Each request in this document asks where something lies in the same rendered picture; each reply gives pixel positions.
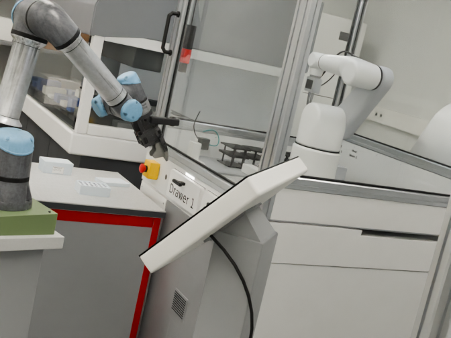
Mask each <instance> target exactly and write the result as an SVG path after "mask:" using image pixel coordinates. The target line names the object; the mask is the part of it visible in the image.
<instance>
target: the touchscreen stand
mask: <svg viewBox="0 0 451 338"><path fill-rule="evenodd" d="M277 236H278V233H277V232H276V231H275V232H274V233H273V234H272V235H270V236H269V237H267V238H266V239H265V240H264V241H262V242H261V243H260V242H258V241H254V240H251V239H247V238H245V237H240V236H238V235H234V234H231V233H227V232H225V231H219V230H218V231H216V233H215V238H216V240H218V241H219V242H220V243H221V244H222V246H223V247H224V248H225V249H226V251H227V252H228V253H229V255H230V256H231V258H232V259H233V261H234V262H235V263H236V265H237V267H238V269H239V270H240V272H241V274H242V276H243V278H244V279H245V282H246V285H247V288H248V291H249V293H250V298H251V301H252V308H253V312H254V330H253V335H252V338H253V336H254V331H255V328H256V322H257V319H258V314H259V311H260V306H261V302H262V297H263V294H264V289H265V286H266V281H267V278H268V273H269V270H270V265H271V261H272V256H273V253H274V248H275V245H276V242H277ZM249 335H250V309H249V305H248V298H247V296H246V292H245V290H244V287H243V284H242V281H241V280H240V277H239V276H238V274H237V272H236V270H235V268H234V266H233V265H232V263H231V262H230V261H229V260H228V258H227V256H226V255H225V254H224V252H223V251H222V250H221V249H220V248H219V246H218V245H217V244H216V243H215V242H213V247H212V250H211V256H210V260H209V265H208V269H207V274H206V277H205V283H204V286H203V291H202V295H201V300H200V304H199V310H198V313H197V318H196V321H195V327H194V331H193V336H192V338H249Z"/></svg>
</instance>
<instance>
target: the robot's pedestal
mask: <svg viewBox="0 0 451 338"><path fill-rule="evenodd" d="M63 243H64V237H63V236H62V235H61V234H59V233H58V232H56V231H54V235H5V236H0V338H28V331H29V327H30V320H31V316H32V309H33V305H34V299H35V294H36V287H37V283H38V276H39V273H40V266H41V261H42V254H43V251H44V249H62V246H63Z"/></svg>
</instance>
